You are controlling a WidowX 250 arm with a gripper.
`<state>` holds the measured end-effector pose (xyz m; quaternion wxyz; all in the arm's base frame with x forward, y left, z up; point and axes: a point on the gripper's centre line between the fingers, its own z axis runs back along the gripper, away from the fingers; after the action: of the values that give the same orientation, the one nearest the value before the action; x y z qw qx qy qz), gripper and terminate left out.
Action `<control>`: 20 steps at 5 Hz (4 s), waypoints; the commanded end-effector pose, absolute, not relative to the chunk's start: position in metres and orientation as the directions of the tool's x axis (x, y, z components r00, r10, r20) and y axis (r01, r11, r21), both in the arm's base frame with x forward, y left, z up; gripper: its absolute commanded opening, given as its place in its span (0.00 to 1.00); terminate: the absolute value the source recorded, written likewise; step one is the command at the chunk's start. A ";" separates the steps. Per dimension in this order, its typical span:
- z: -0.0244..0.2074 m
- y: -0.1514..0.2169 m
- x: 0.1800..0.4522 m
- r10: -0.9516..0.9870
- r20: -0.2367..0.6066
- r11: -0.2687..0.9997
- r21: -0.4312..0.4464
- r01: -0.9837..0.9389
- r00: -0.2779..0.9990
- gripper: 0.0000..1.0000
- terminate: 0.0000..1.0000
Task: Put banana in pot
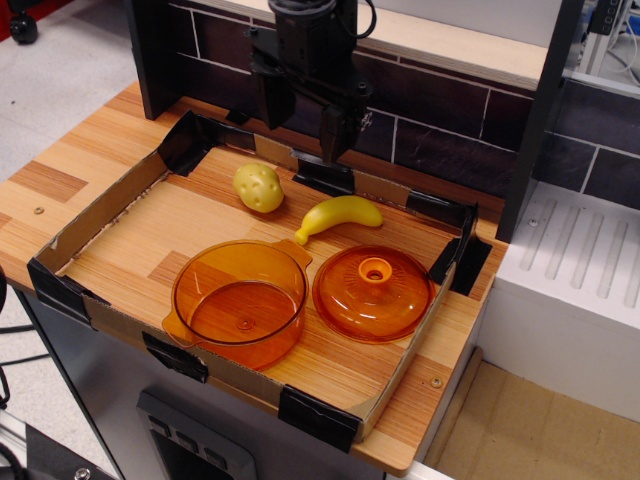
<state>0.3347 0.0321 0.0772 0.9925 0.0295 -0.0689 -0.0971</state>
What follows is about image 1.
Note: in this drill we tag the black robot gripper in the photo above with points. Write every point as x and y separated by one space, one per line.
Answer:
309 53

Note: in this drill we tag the yellow plastic banana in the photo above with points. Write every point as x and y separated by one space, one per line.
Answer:
335 211

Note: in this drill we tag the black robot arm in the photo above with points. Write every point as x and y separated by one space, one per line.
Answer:
309 53

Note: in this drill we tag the orange transparent pot lid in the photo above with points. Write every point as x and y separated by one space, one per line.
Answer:
372 294

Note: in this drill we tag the orange transparent pot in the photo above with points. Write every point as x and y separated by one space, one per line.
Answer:
242 300

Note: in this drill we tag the cardboard fence with black tape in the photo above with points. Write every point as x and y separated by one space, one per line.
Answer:
112 268

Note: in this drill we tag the yellow plastic potato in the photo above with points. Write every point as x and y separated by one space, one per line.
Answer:
258 187

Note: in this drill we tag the light wooden shelf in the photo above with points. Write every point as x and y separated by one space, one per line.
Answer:
457 49

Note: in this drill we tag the black chair caster wheel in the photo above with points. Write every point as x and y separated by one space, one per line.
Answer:
23 28

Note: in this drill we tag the white toy sink drainboard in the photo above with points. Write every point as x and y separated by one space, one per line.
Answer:
563 311

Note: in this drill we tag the grey toy oven front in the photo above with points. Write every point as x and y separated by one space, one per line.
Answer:
187 449

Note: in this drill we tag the dark shelf post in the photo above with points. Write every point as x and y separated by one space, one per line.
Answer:
522 183

